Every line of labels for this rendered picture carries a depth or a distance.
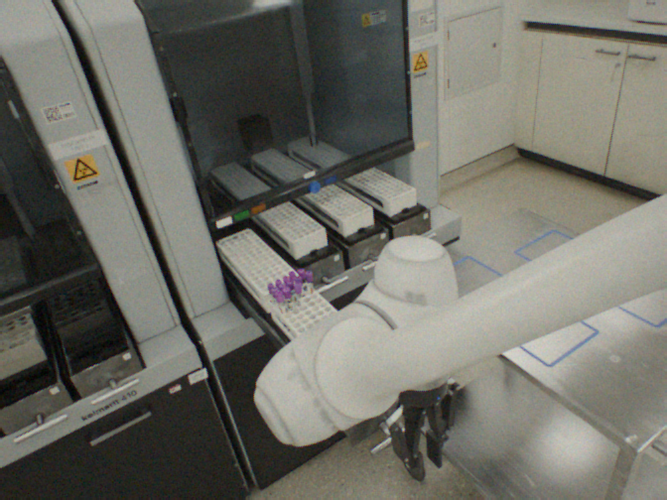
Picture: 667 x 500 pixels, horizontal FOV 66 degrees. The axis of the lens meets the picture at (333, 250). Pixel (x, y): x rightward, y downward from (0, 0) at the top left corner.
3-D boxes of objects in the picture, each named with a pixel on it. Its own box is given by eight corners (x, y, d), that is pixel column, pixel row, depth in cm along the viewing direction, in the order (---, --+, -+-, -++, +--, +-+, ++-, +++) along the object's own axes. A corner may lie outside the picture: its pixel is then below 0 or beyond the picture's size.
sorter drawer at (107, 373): (46, 263, 162) (33, 240, 157) (90, 247, 167) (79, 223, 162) (85, 413, 108) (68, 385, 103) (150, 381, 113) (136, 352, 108)
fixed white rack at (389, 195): (333, 187, 166) (332, 169, 163) (359, 176, 170) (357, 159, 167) (390, 220, 144) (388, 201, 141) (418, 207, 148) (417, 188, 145)
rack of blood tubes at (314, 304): (272, 321, 115) (267, 301, 111) (310, 303, 119) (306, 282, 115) (344, 407, 93) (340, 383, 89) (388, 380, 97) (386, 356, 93)
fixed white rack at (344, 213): (293, 202, 160) (290, 186, 157) (321, 191, 164) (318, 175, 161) (345, 241, 138) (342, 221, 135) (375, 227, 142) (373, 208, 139)
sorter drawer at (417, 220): (283, 174, 195) (279, 152, 190) (314, 163, 200) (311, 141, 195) (404, 255, 141) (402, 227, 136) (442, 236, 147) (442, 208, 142)
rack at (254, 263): (220, 261, 138) (214, 241, 135) (253, 246, 142) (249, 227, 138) (269, 317, 116) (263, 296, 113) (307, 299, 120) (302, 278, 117)
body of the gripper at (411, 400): (425, 341, 77) (427, 383, 82) (380, 368, 74) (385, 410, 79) (461, 370, 71) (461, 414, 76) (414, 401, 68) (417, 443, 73)
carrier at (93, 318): (117, 322, 119) (107, 303, 115) (119, 326, 117) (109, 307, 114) (65, 345, 114) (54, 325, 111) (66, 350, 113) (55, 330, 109)
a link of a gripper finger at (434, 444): (425, 431, 83) (429, 428, 84) (427, 456, 87) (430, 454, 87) (438, 443, 81) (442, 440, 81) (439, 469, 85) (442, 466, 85)
